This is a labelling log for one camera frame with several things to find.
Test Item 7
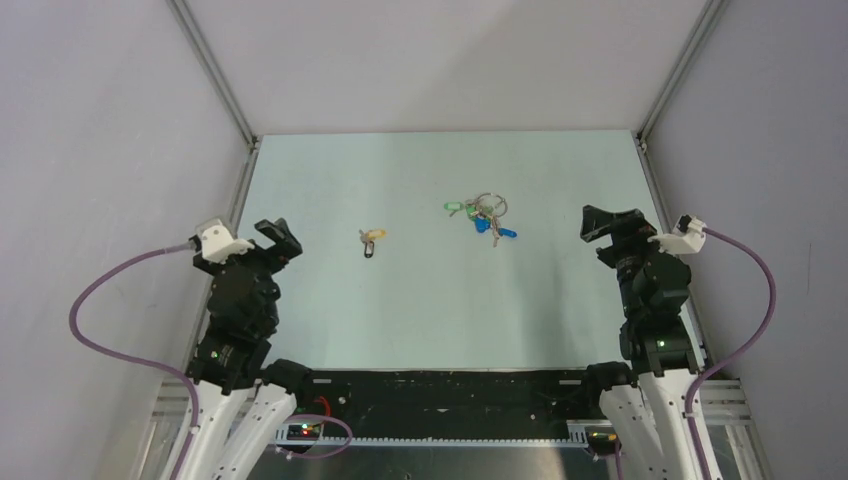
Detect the purple cable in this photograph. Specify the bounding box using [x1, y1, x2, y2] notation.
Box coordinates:
[68, 242, 202, 480]
[682, 227, 778, 480]

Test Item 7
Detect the right aluminium frame post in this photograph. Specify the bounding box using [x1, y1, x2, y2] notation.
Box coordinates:
[636, 0, 729, 144]

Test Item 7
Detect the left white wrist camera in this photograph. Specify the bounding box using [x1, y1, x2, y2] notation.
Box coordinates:
[195, 217, 255, 264]

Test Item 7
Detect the white slotted cable duct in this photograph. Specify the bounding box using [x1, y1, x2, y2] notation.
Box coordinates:
[271, 426, 591, 448]

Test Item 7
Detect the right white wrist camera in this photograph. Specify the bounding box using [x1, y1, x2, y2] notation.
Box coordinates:
[648, 214, 707, 255]

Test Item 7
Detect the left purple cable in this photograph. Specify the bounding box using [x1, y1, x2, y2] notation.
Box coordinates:
[68, 242, 202, 480]

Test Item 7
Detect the large metal keyring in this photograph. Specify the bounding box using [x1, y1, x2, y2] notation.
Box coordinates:
[471, 192, 509, 218]

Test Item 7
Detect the key with yellow tag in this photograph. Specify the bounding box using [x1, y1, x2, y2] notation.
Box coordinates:
[359, 229, 387, 243]

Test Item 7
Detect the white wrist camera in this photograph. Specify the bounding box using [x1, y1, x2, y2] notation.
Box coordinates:
[648, 214, 707, 255]
[195, 217, 255, 264]

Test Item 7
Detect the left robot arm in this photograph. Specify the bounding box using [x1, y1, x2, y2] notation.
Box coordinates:
[161, 218, 316, 479]

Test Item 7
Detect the left aluminium frame post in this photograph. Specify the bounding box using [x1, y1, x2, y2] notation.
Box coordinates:
[166, 0, 258, 152]

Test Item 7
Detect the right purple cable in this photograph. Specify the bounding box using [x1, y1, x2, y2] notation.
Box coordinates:
[682, 227, 778, 480]

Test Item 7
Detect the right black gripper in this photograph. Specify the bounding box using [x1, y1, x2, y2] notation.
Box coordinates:
[579, 204, 674, 317]

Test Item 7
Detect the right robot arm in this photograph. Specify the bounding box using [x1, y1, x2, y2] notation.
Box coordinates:
[580, 205, 722, 479]

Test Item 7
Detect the aluminium frame post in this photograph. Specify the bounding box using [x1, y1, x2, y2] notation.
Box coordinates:
[166, 0, 258, 152]
[636, 0, 729, 144]

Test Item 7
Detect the key with blue tag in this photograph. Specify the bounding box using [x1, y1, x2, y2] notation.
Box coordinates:
[473, 217, 518, 238]

